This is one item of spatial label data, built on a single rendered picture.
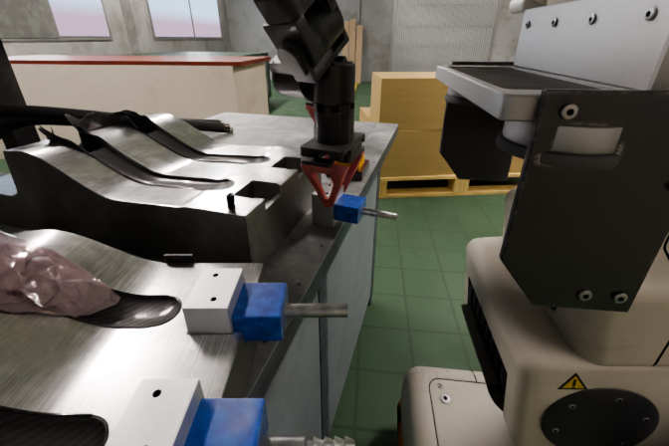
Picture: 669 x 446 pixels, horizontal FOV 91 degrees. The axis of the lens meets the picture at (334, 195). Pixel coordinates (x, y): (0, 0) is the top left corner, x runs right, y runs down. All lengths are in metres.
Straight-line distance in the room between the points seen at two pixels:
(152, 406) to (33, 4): 1.16
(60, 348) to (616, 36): 0.46
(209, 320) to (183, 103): 2.92
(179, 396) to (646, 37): 0.36
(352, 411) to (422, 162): 1.71
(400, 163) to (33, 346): 2.25
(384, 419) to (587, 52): 1.12
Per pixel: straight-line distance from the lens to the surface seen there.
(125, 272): 0.39
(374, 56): 9.50
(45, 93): 3.94
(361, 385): 1.31
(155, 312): 0.35
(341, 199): 0.52
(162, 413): 0.24
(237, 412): 0.24
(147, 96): 3.32
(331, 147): 0.46
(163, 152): 0.63
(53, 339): 0.35
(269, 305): 0.30
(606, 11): 0.34
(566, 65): 0.37
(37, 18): 1.29
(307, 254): 0.47
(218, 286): 0.31
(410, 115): 2.34
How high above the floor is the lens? 1.07
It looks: 25 degrees down
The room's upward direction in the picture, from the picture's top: straight up
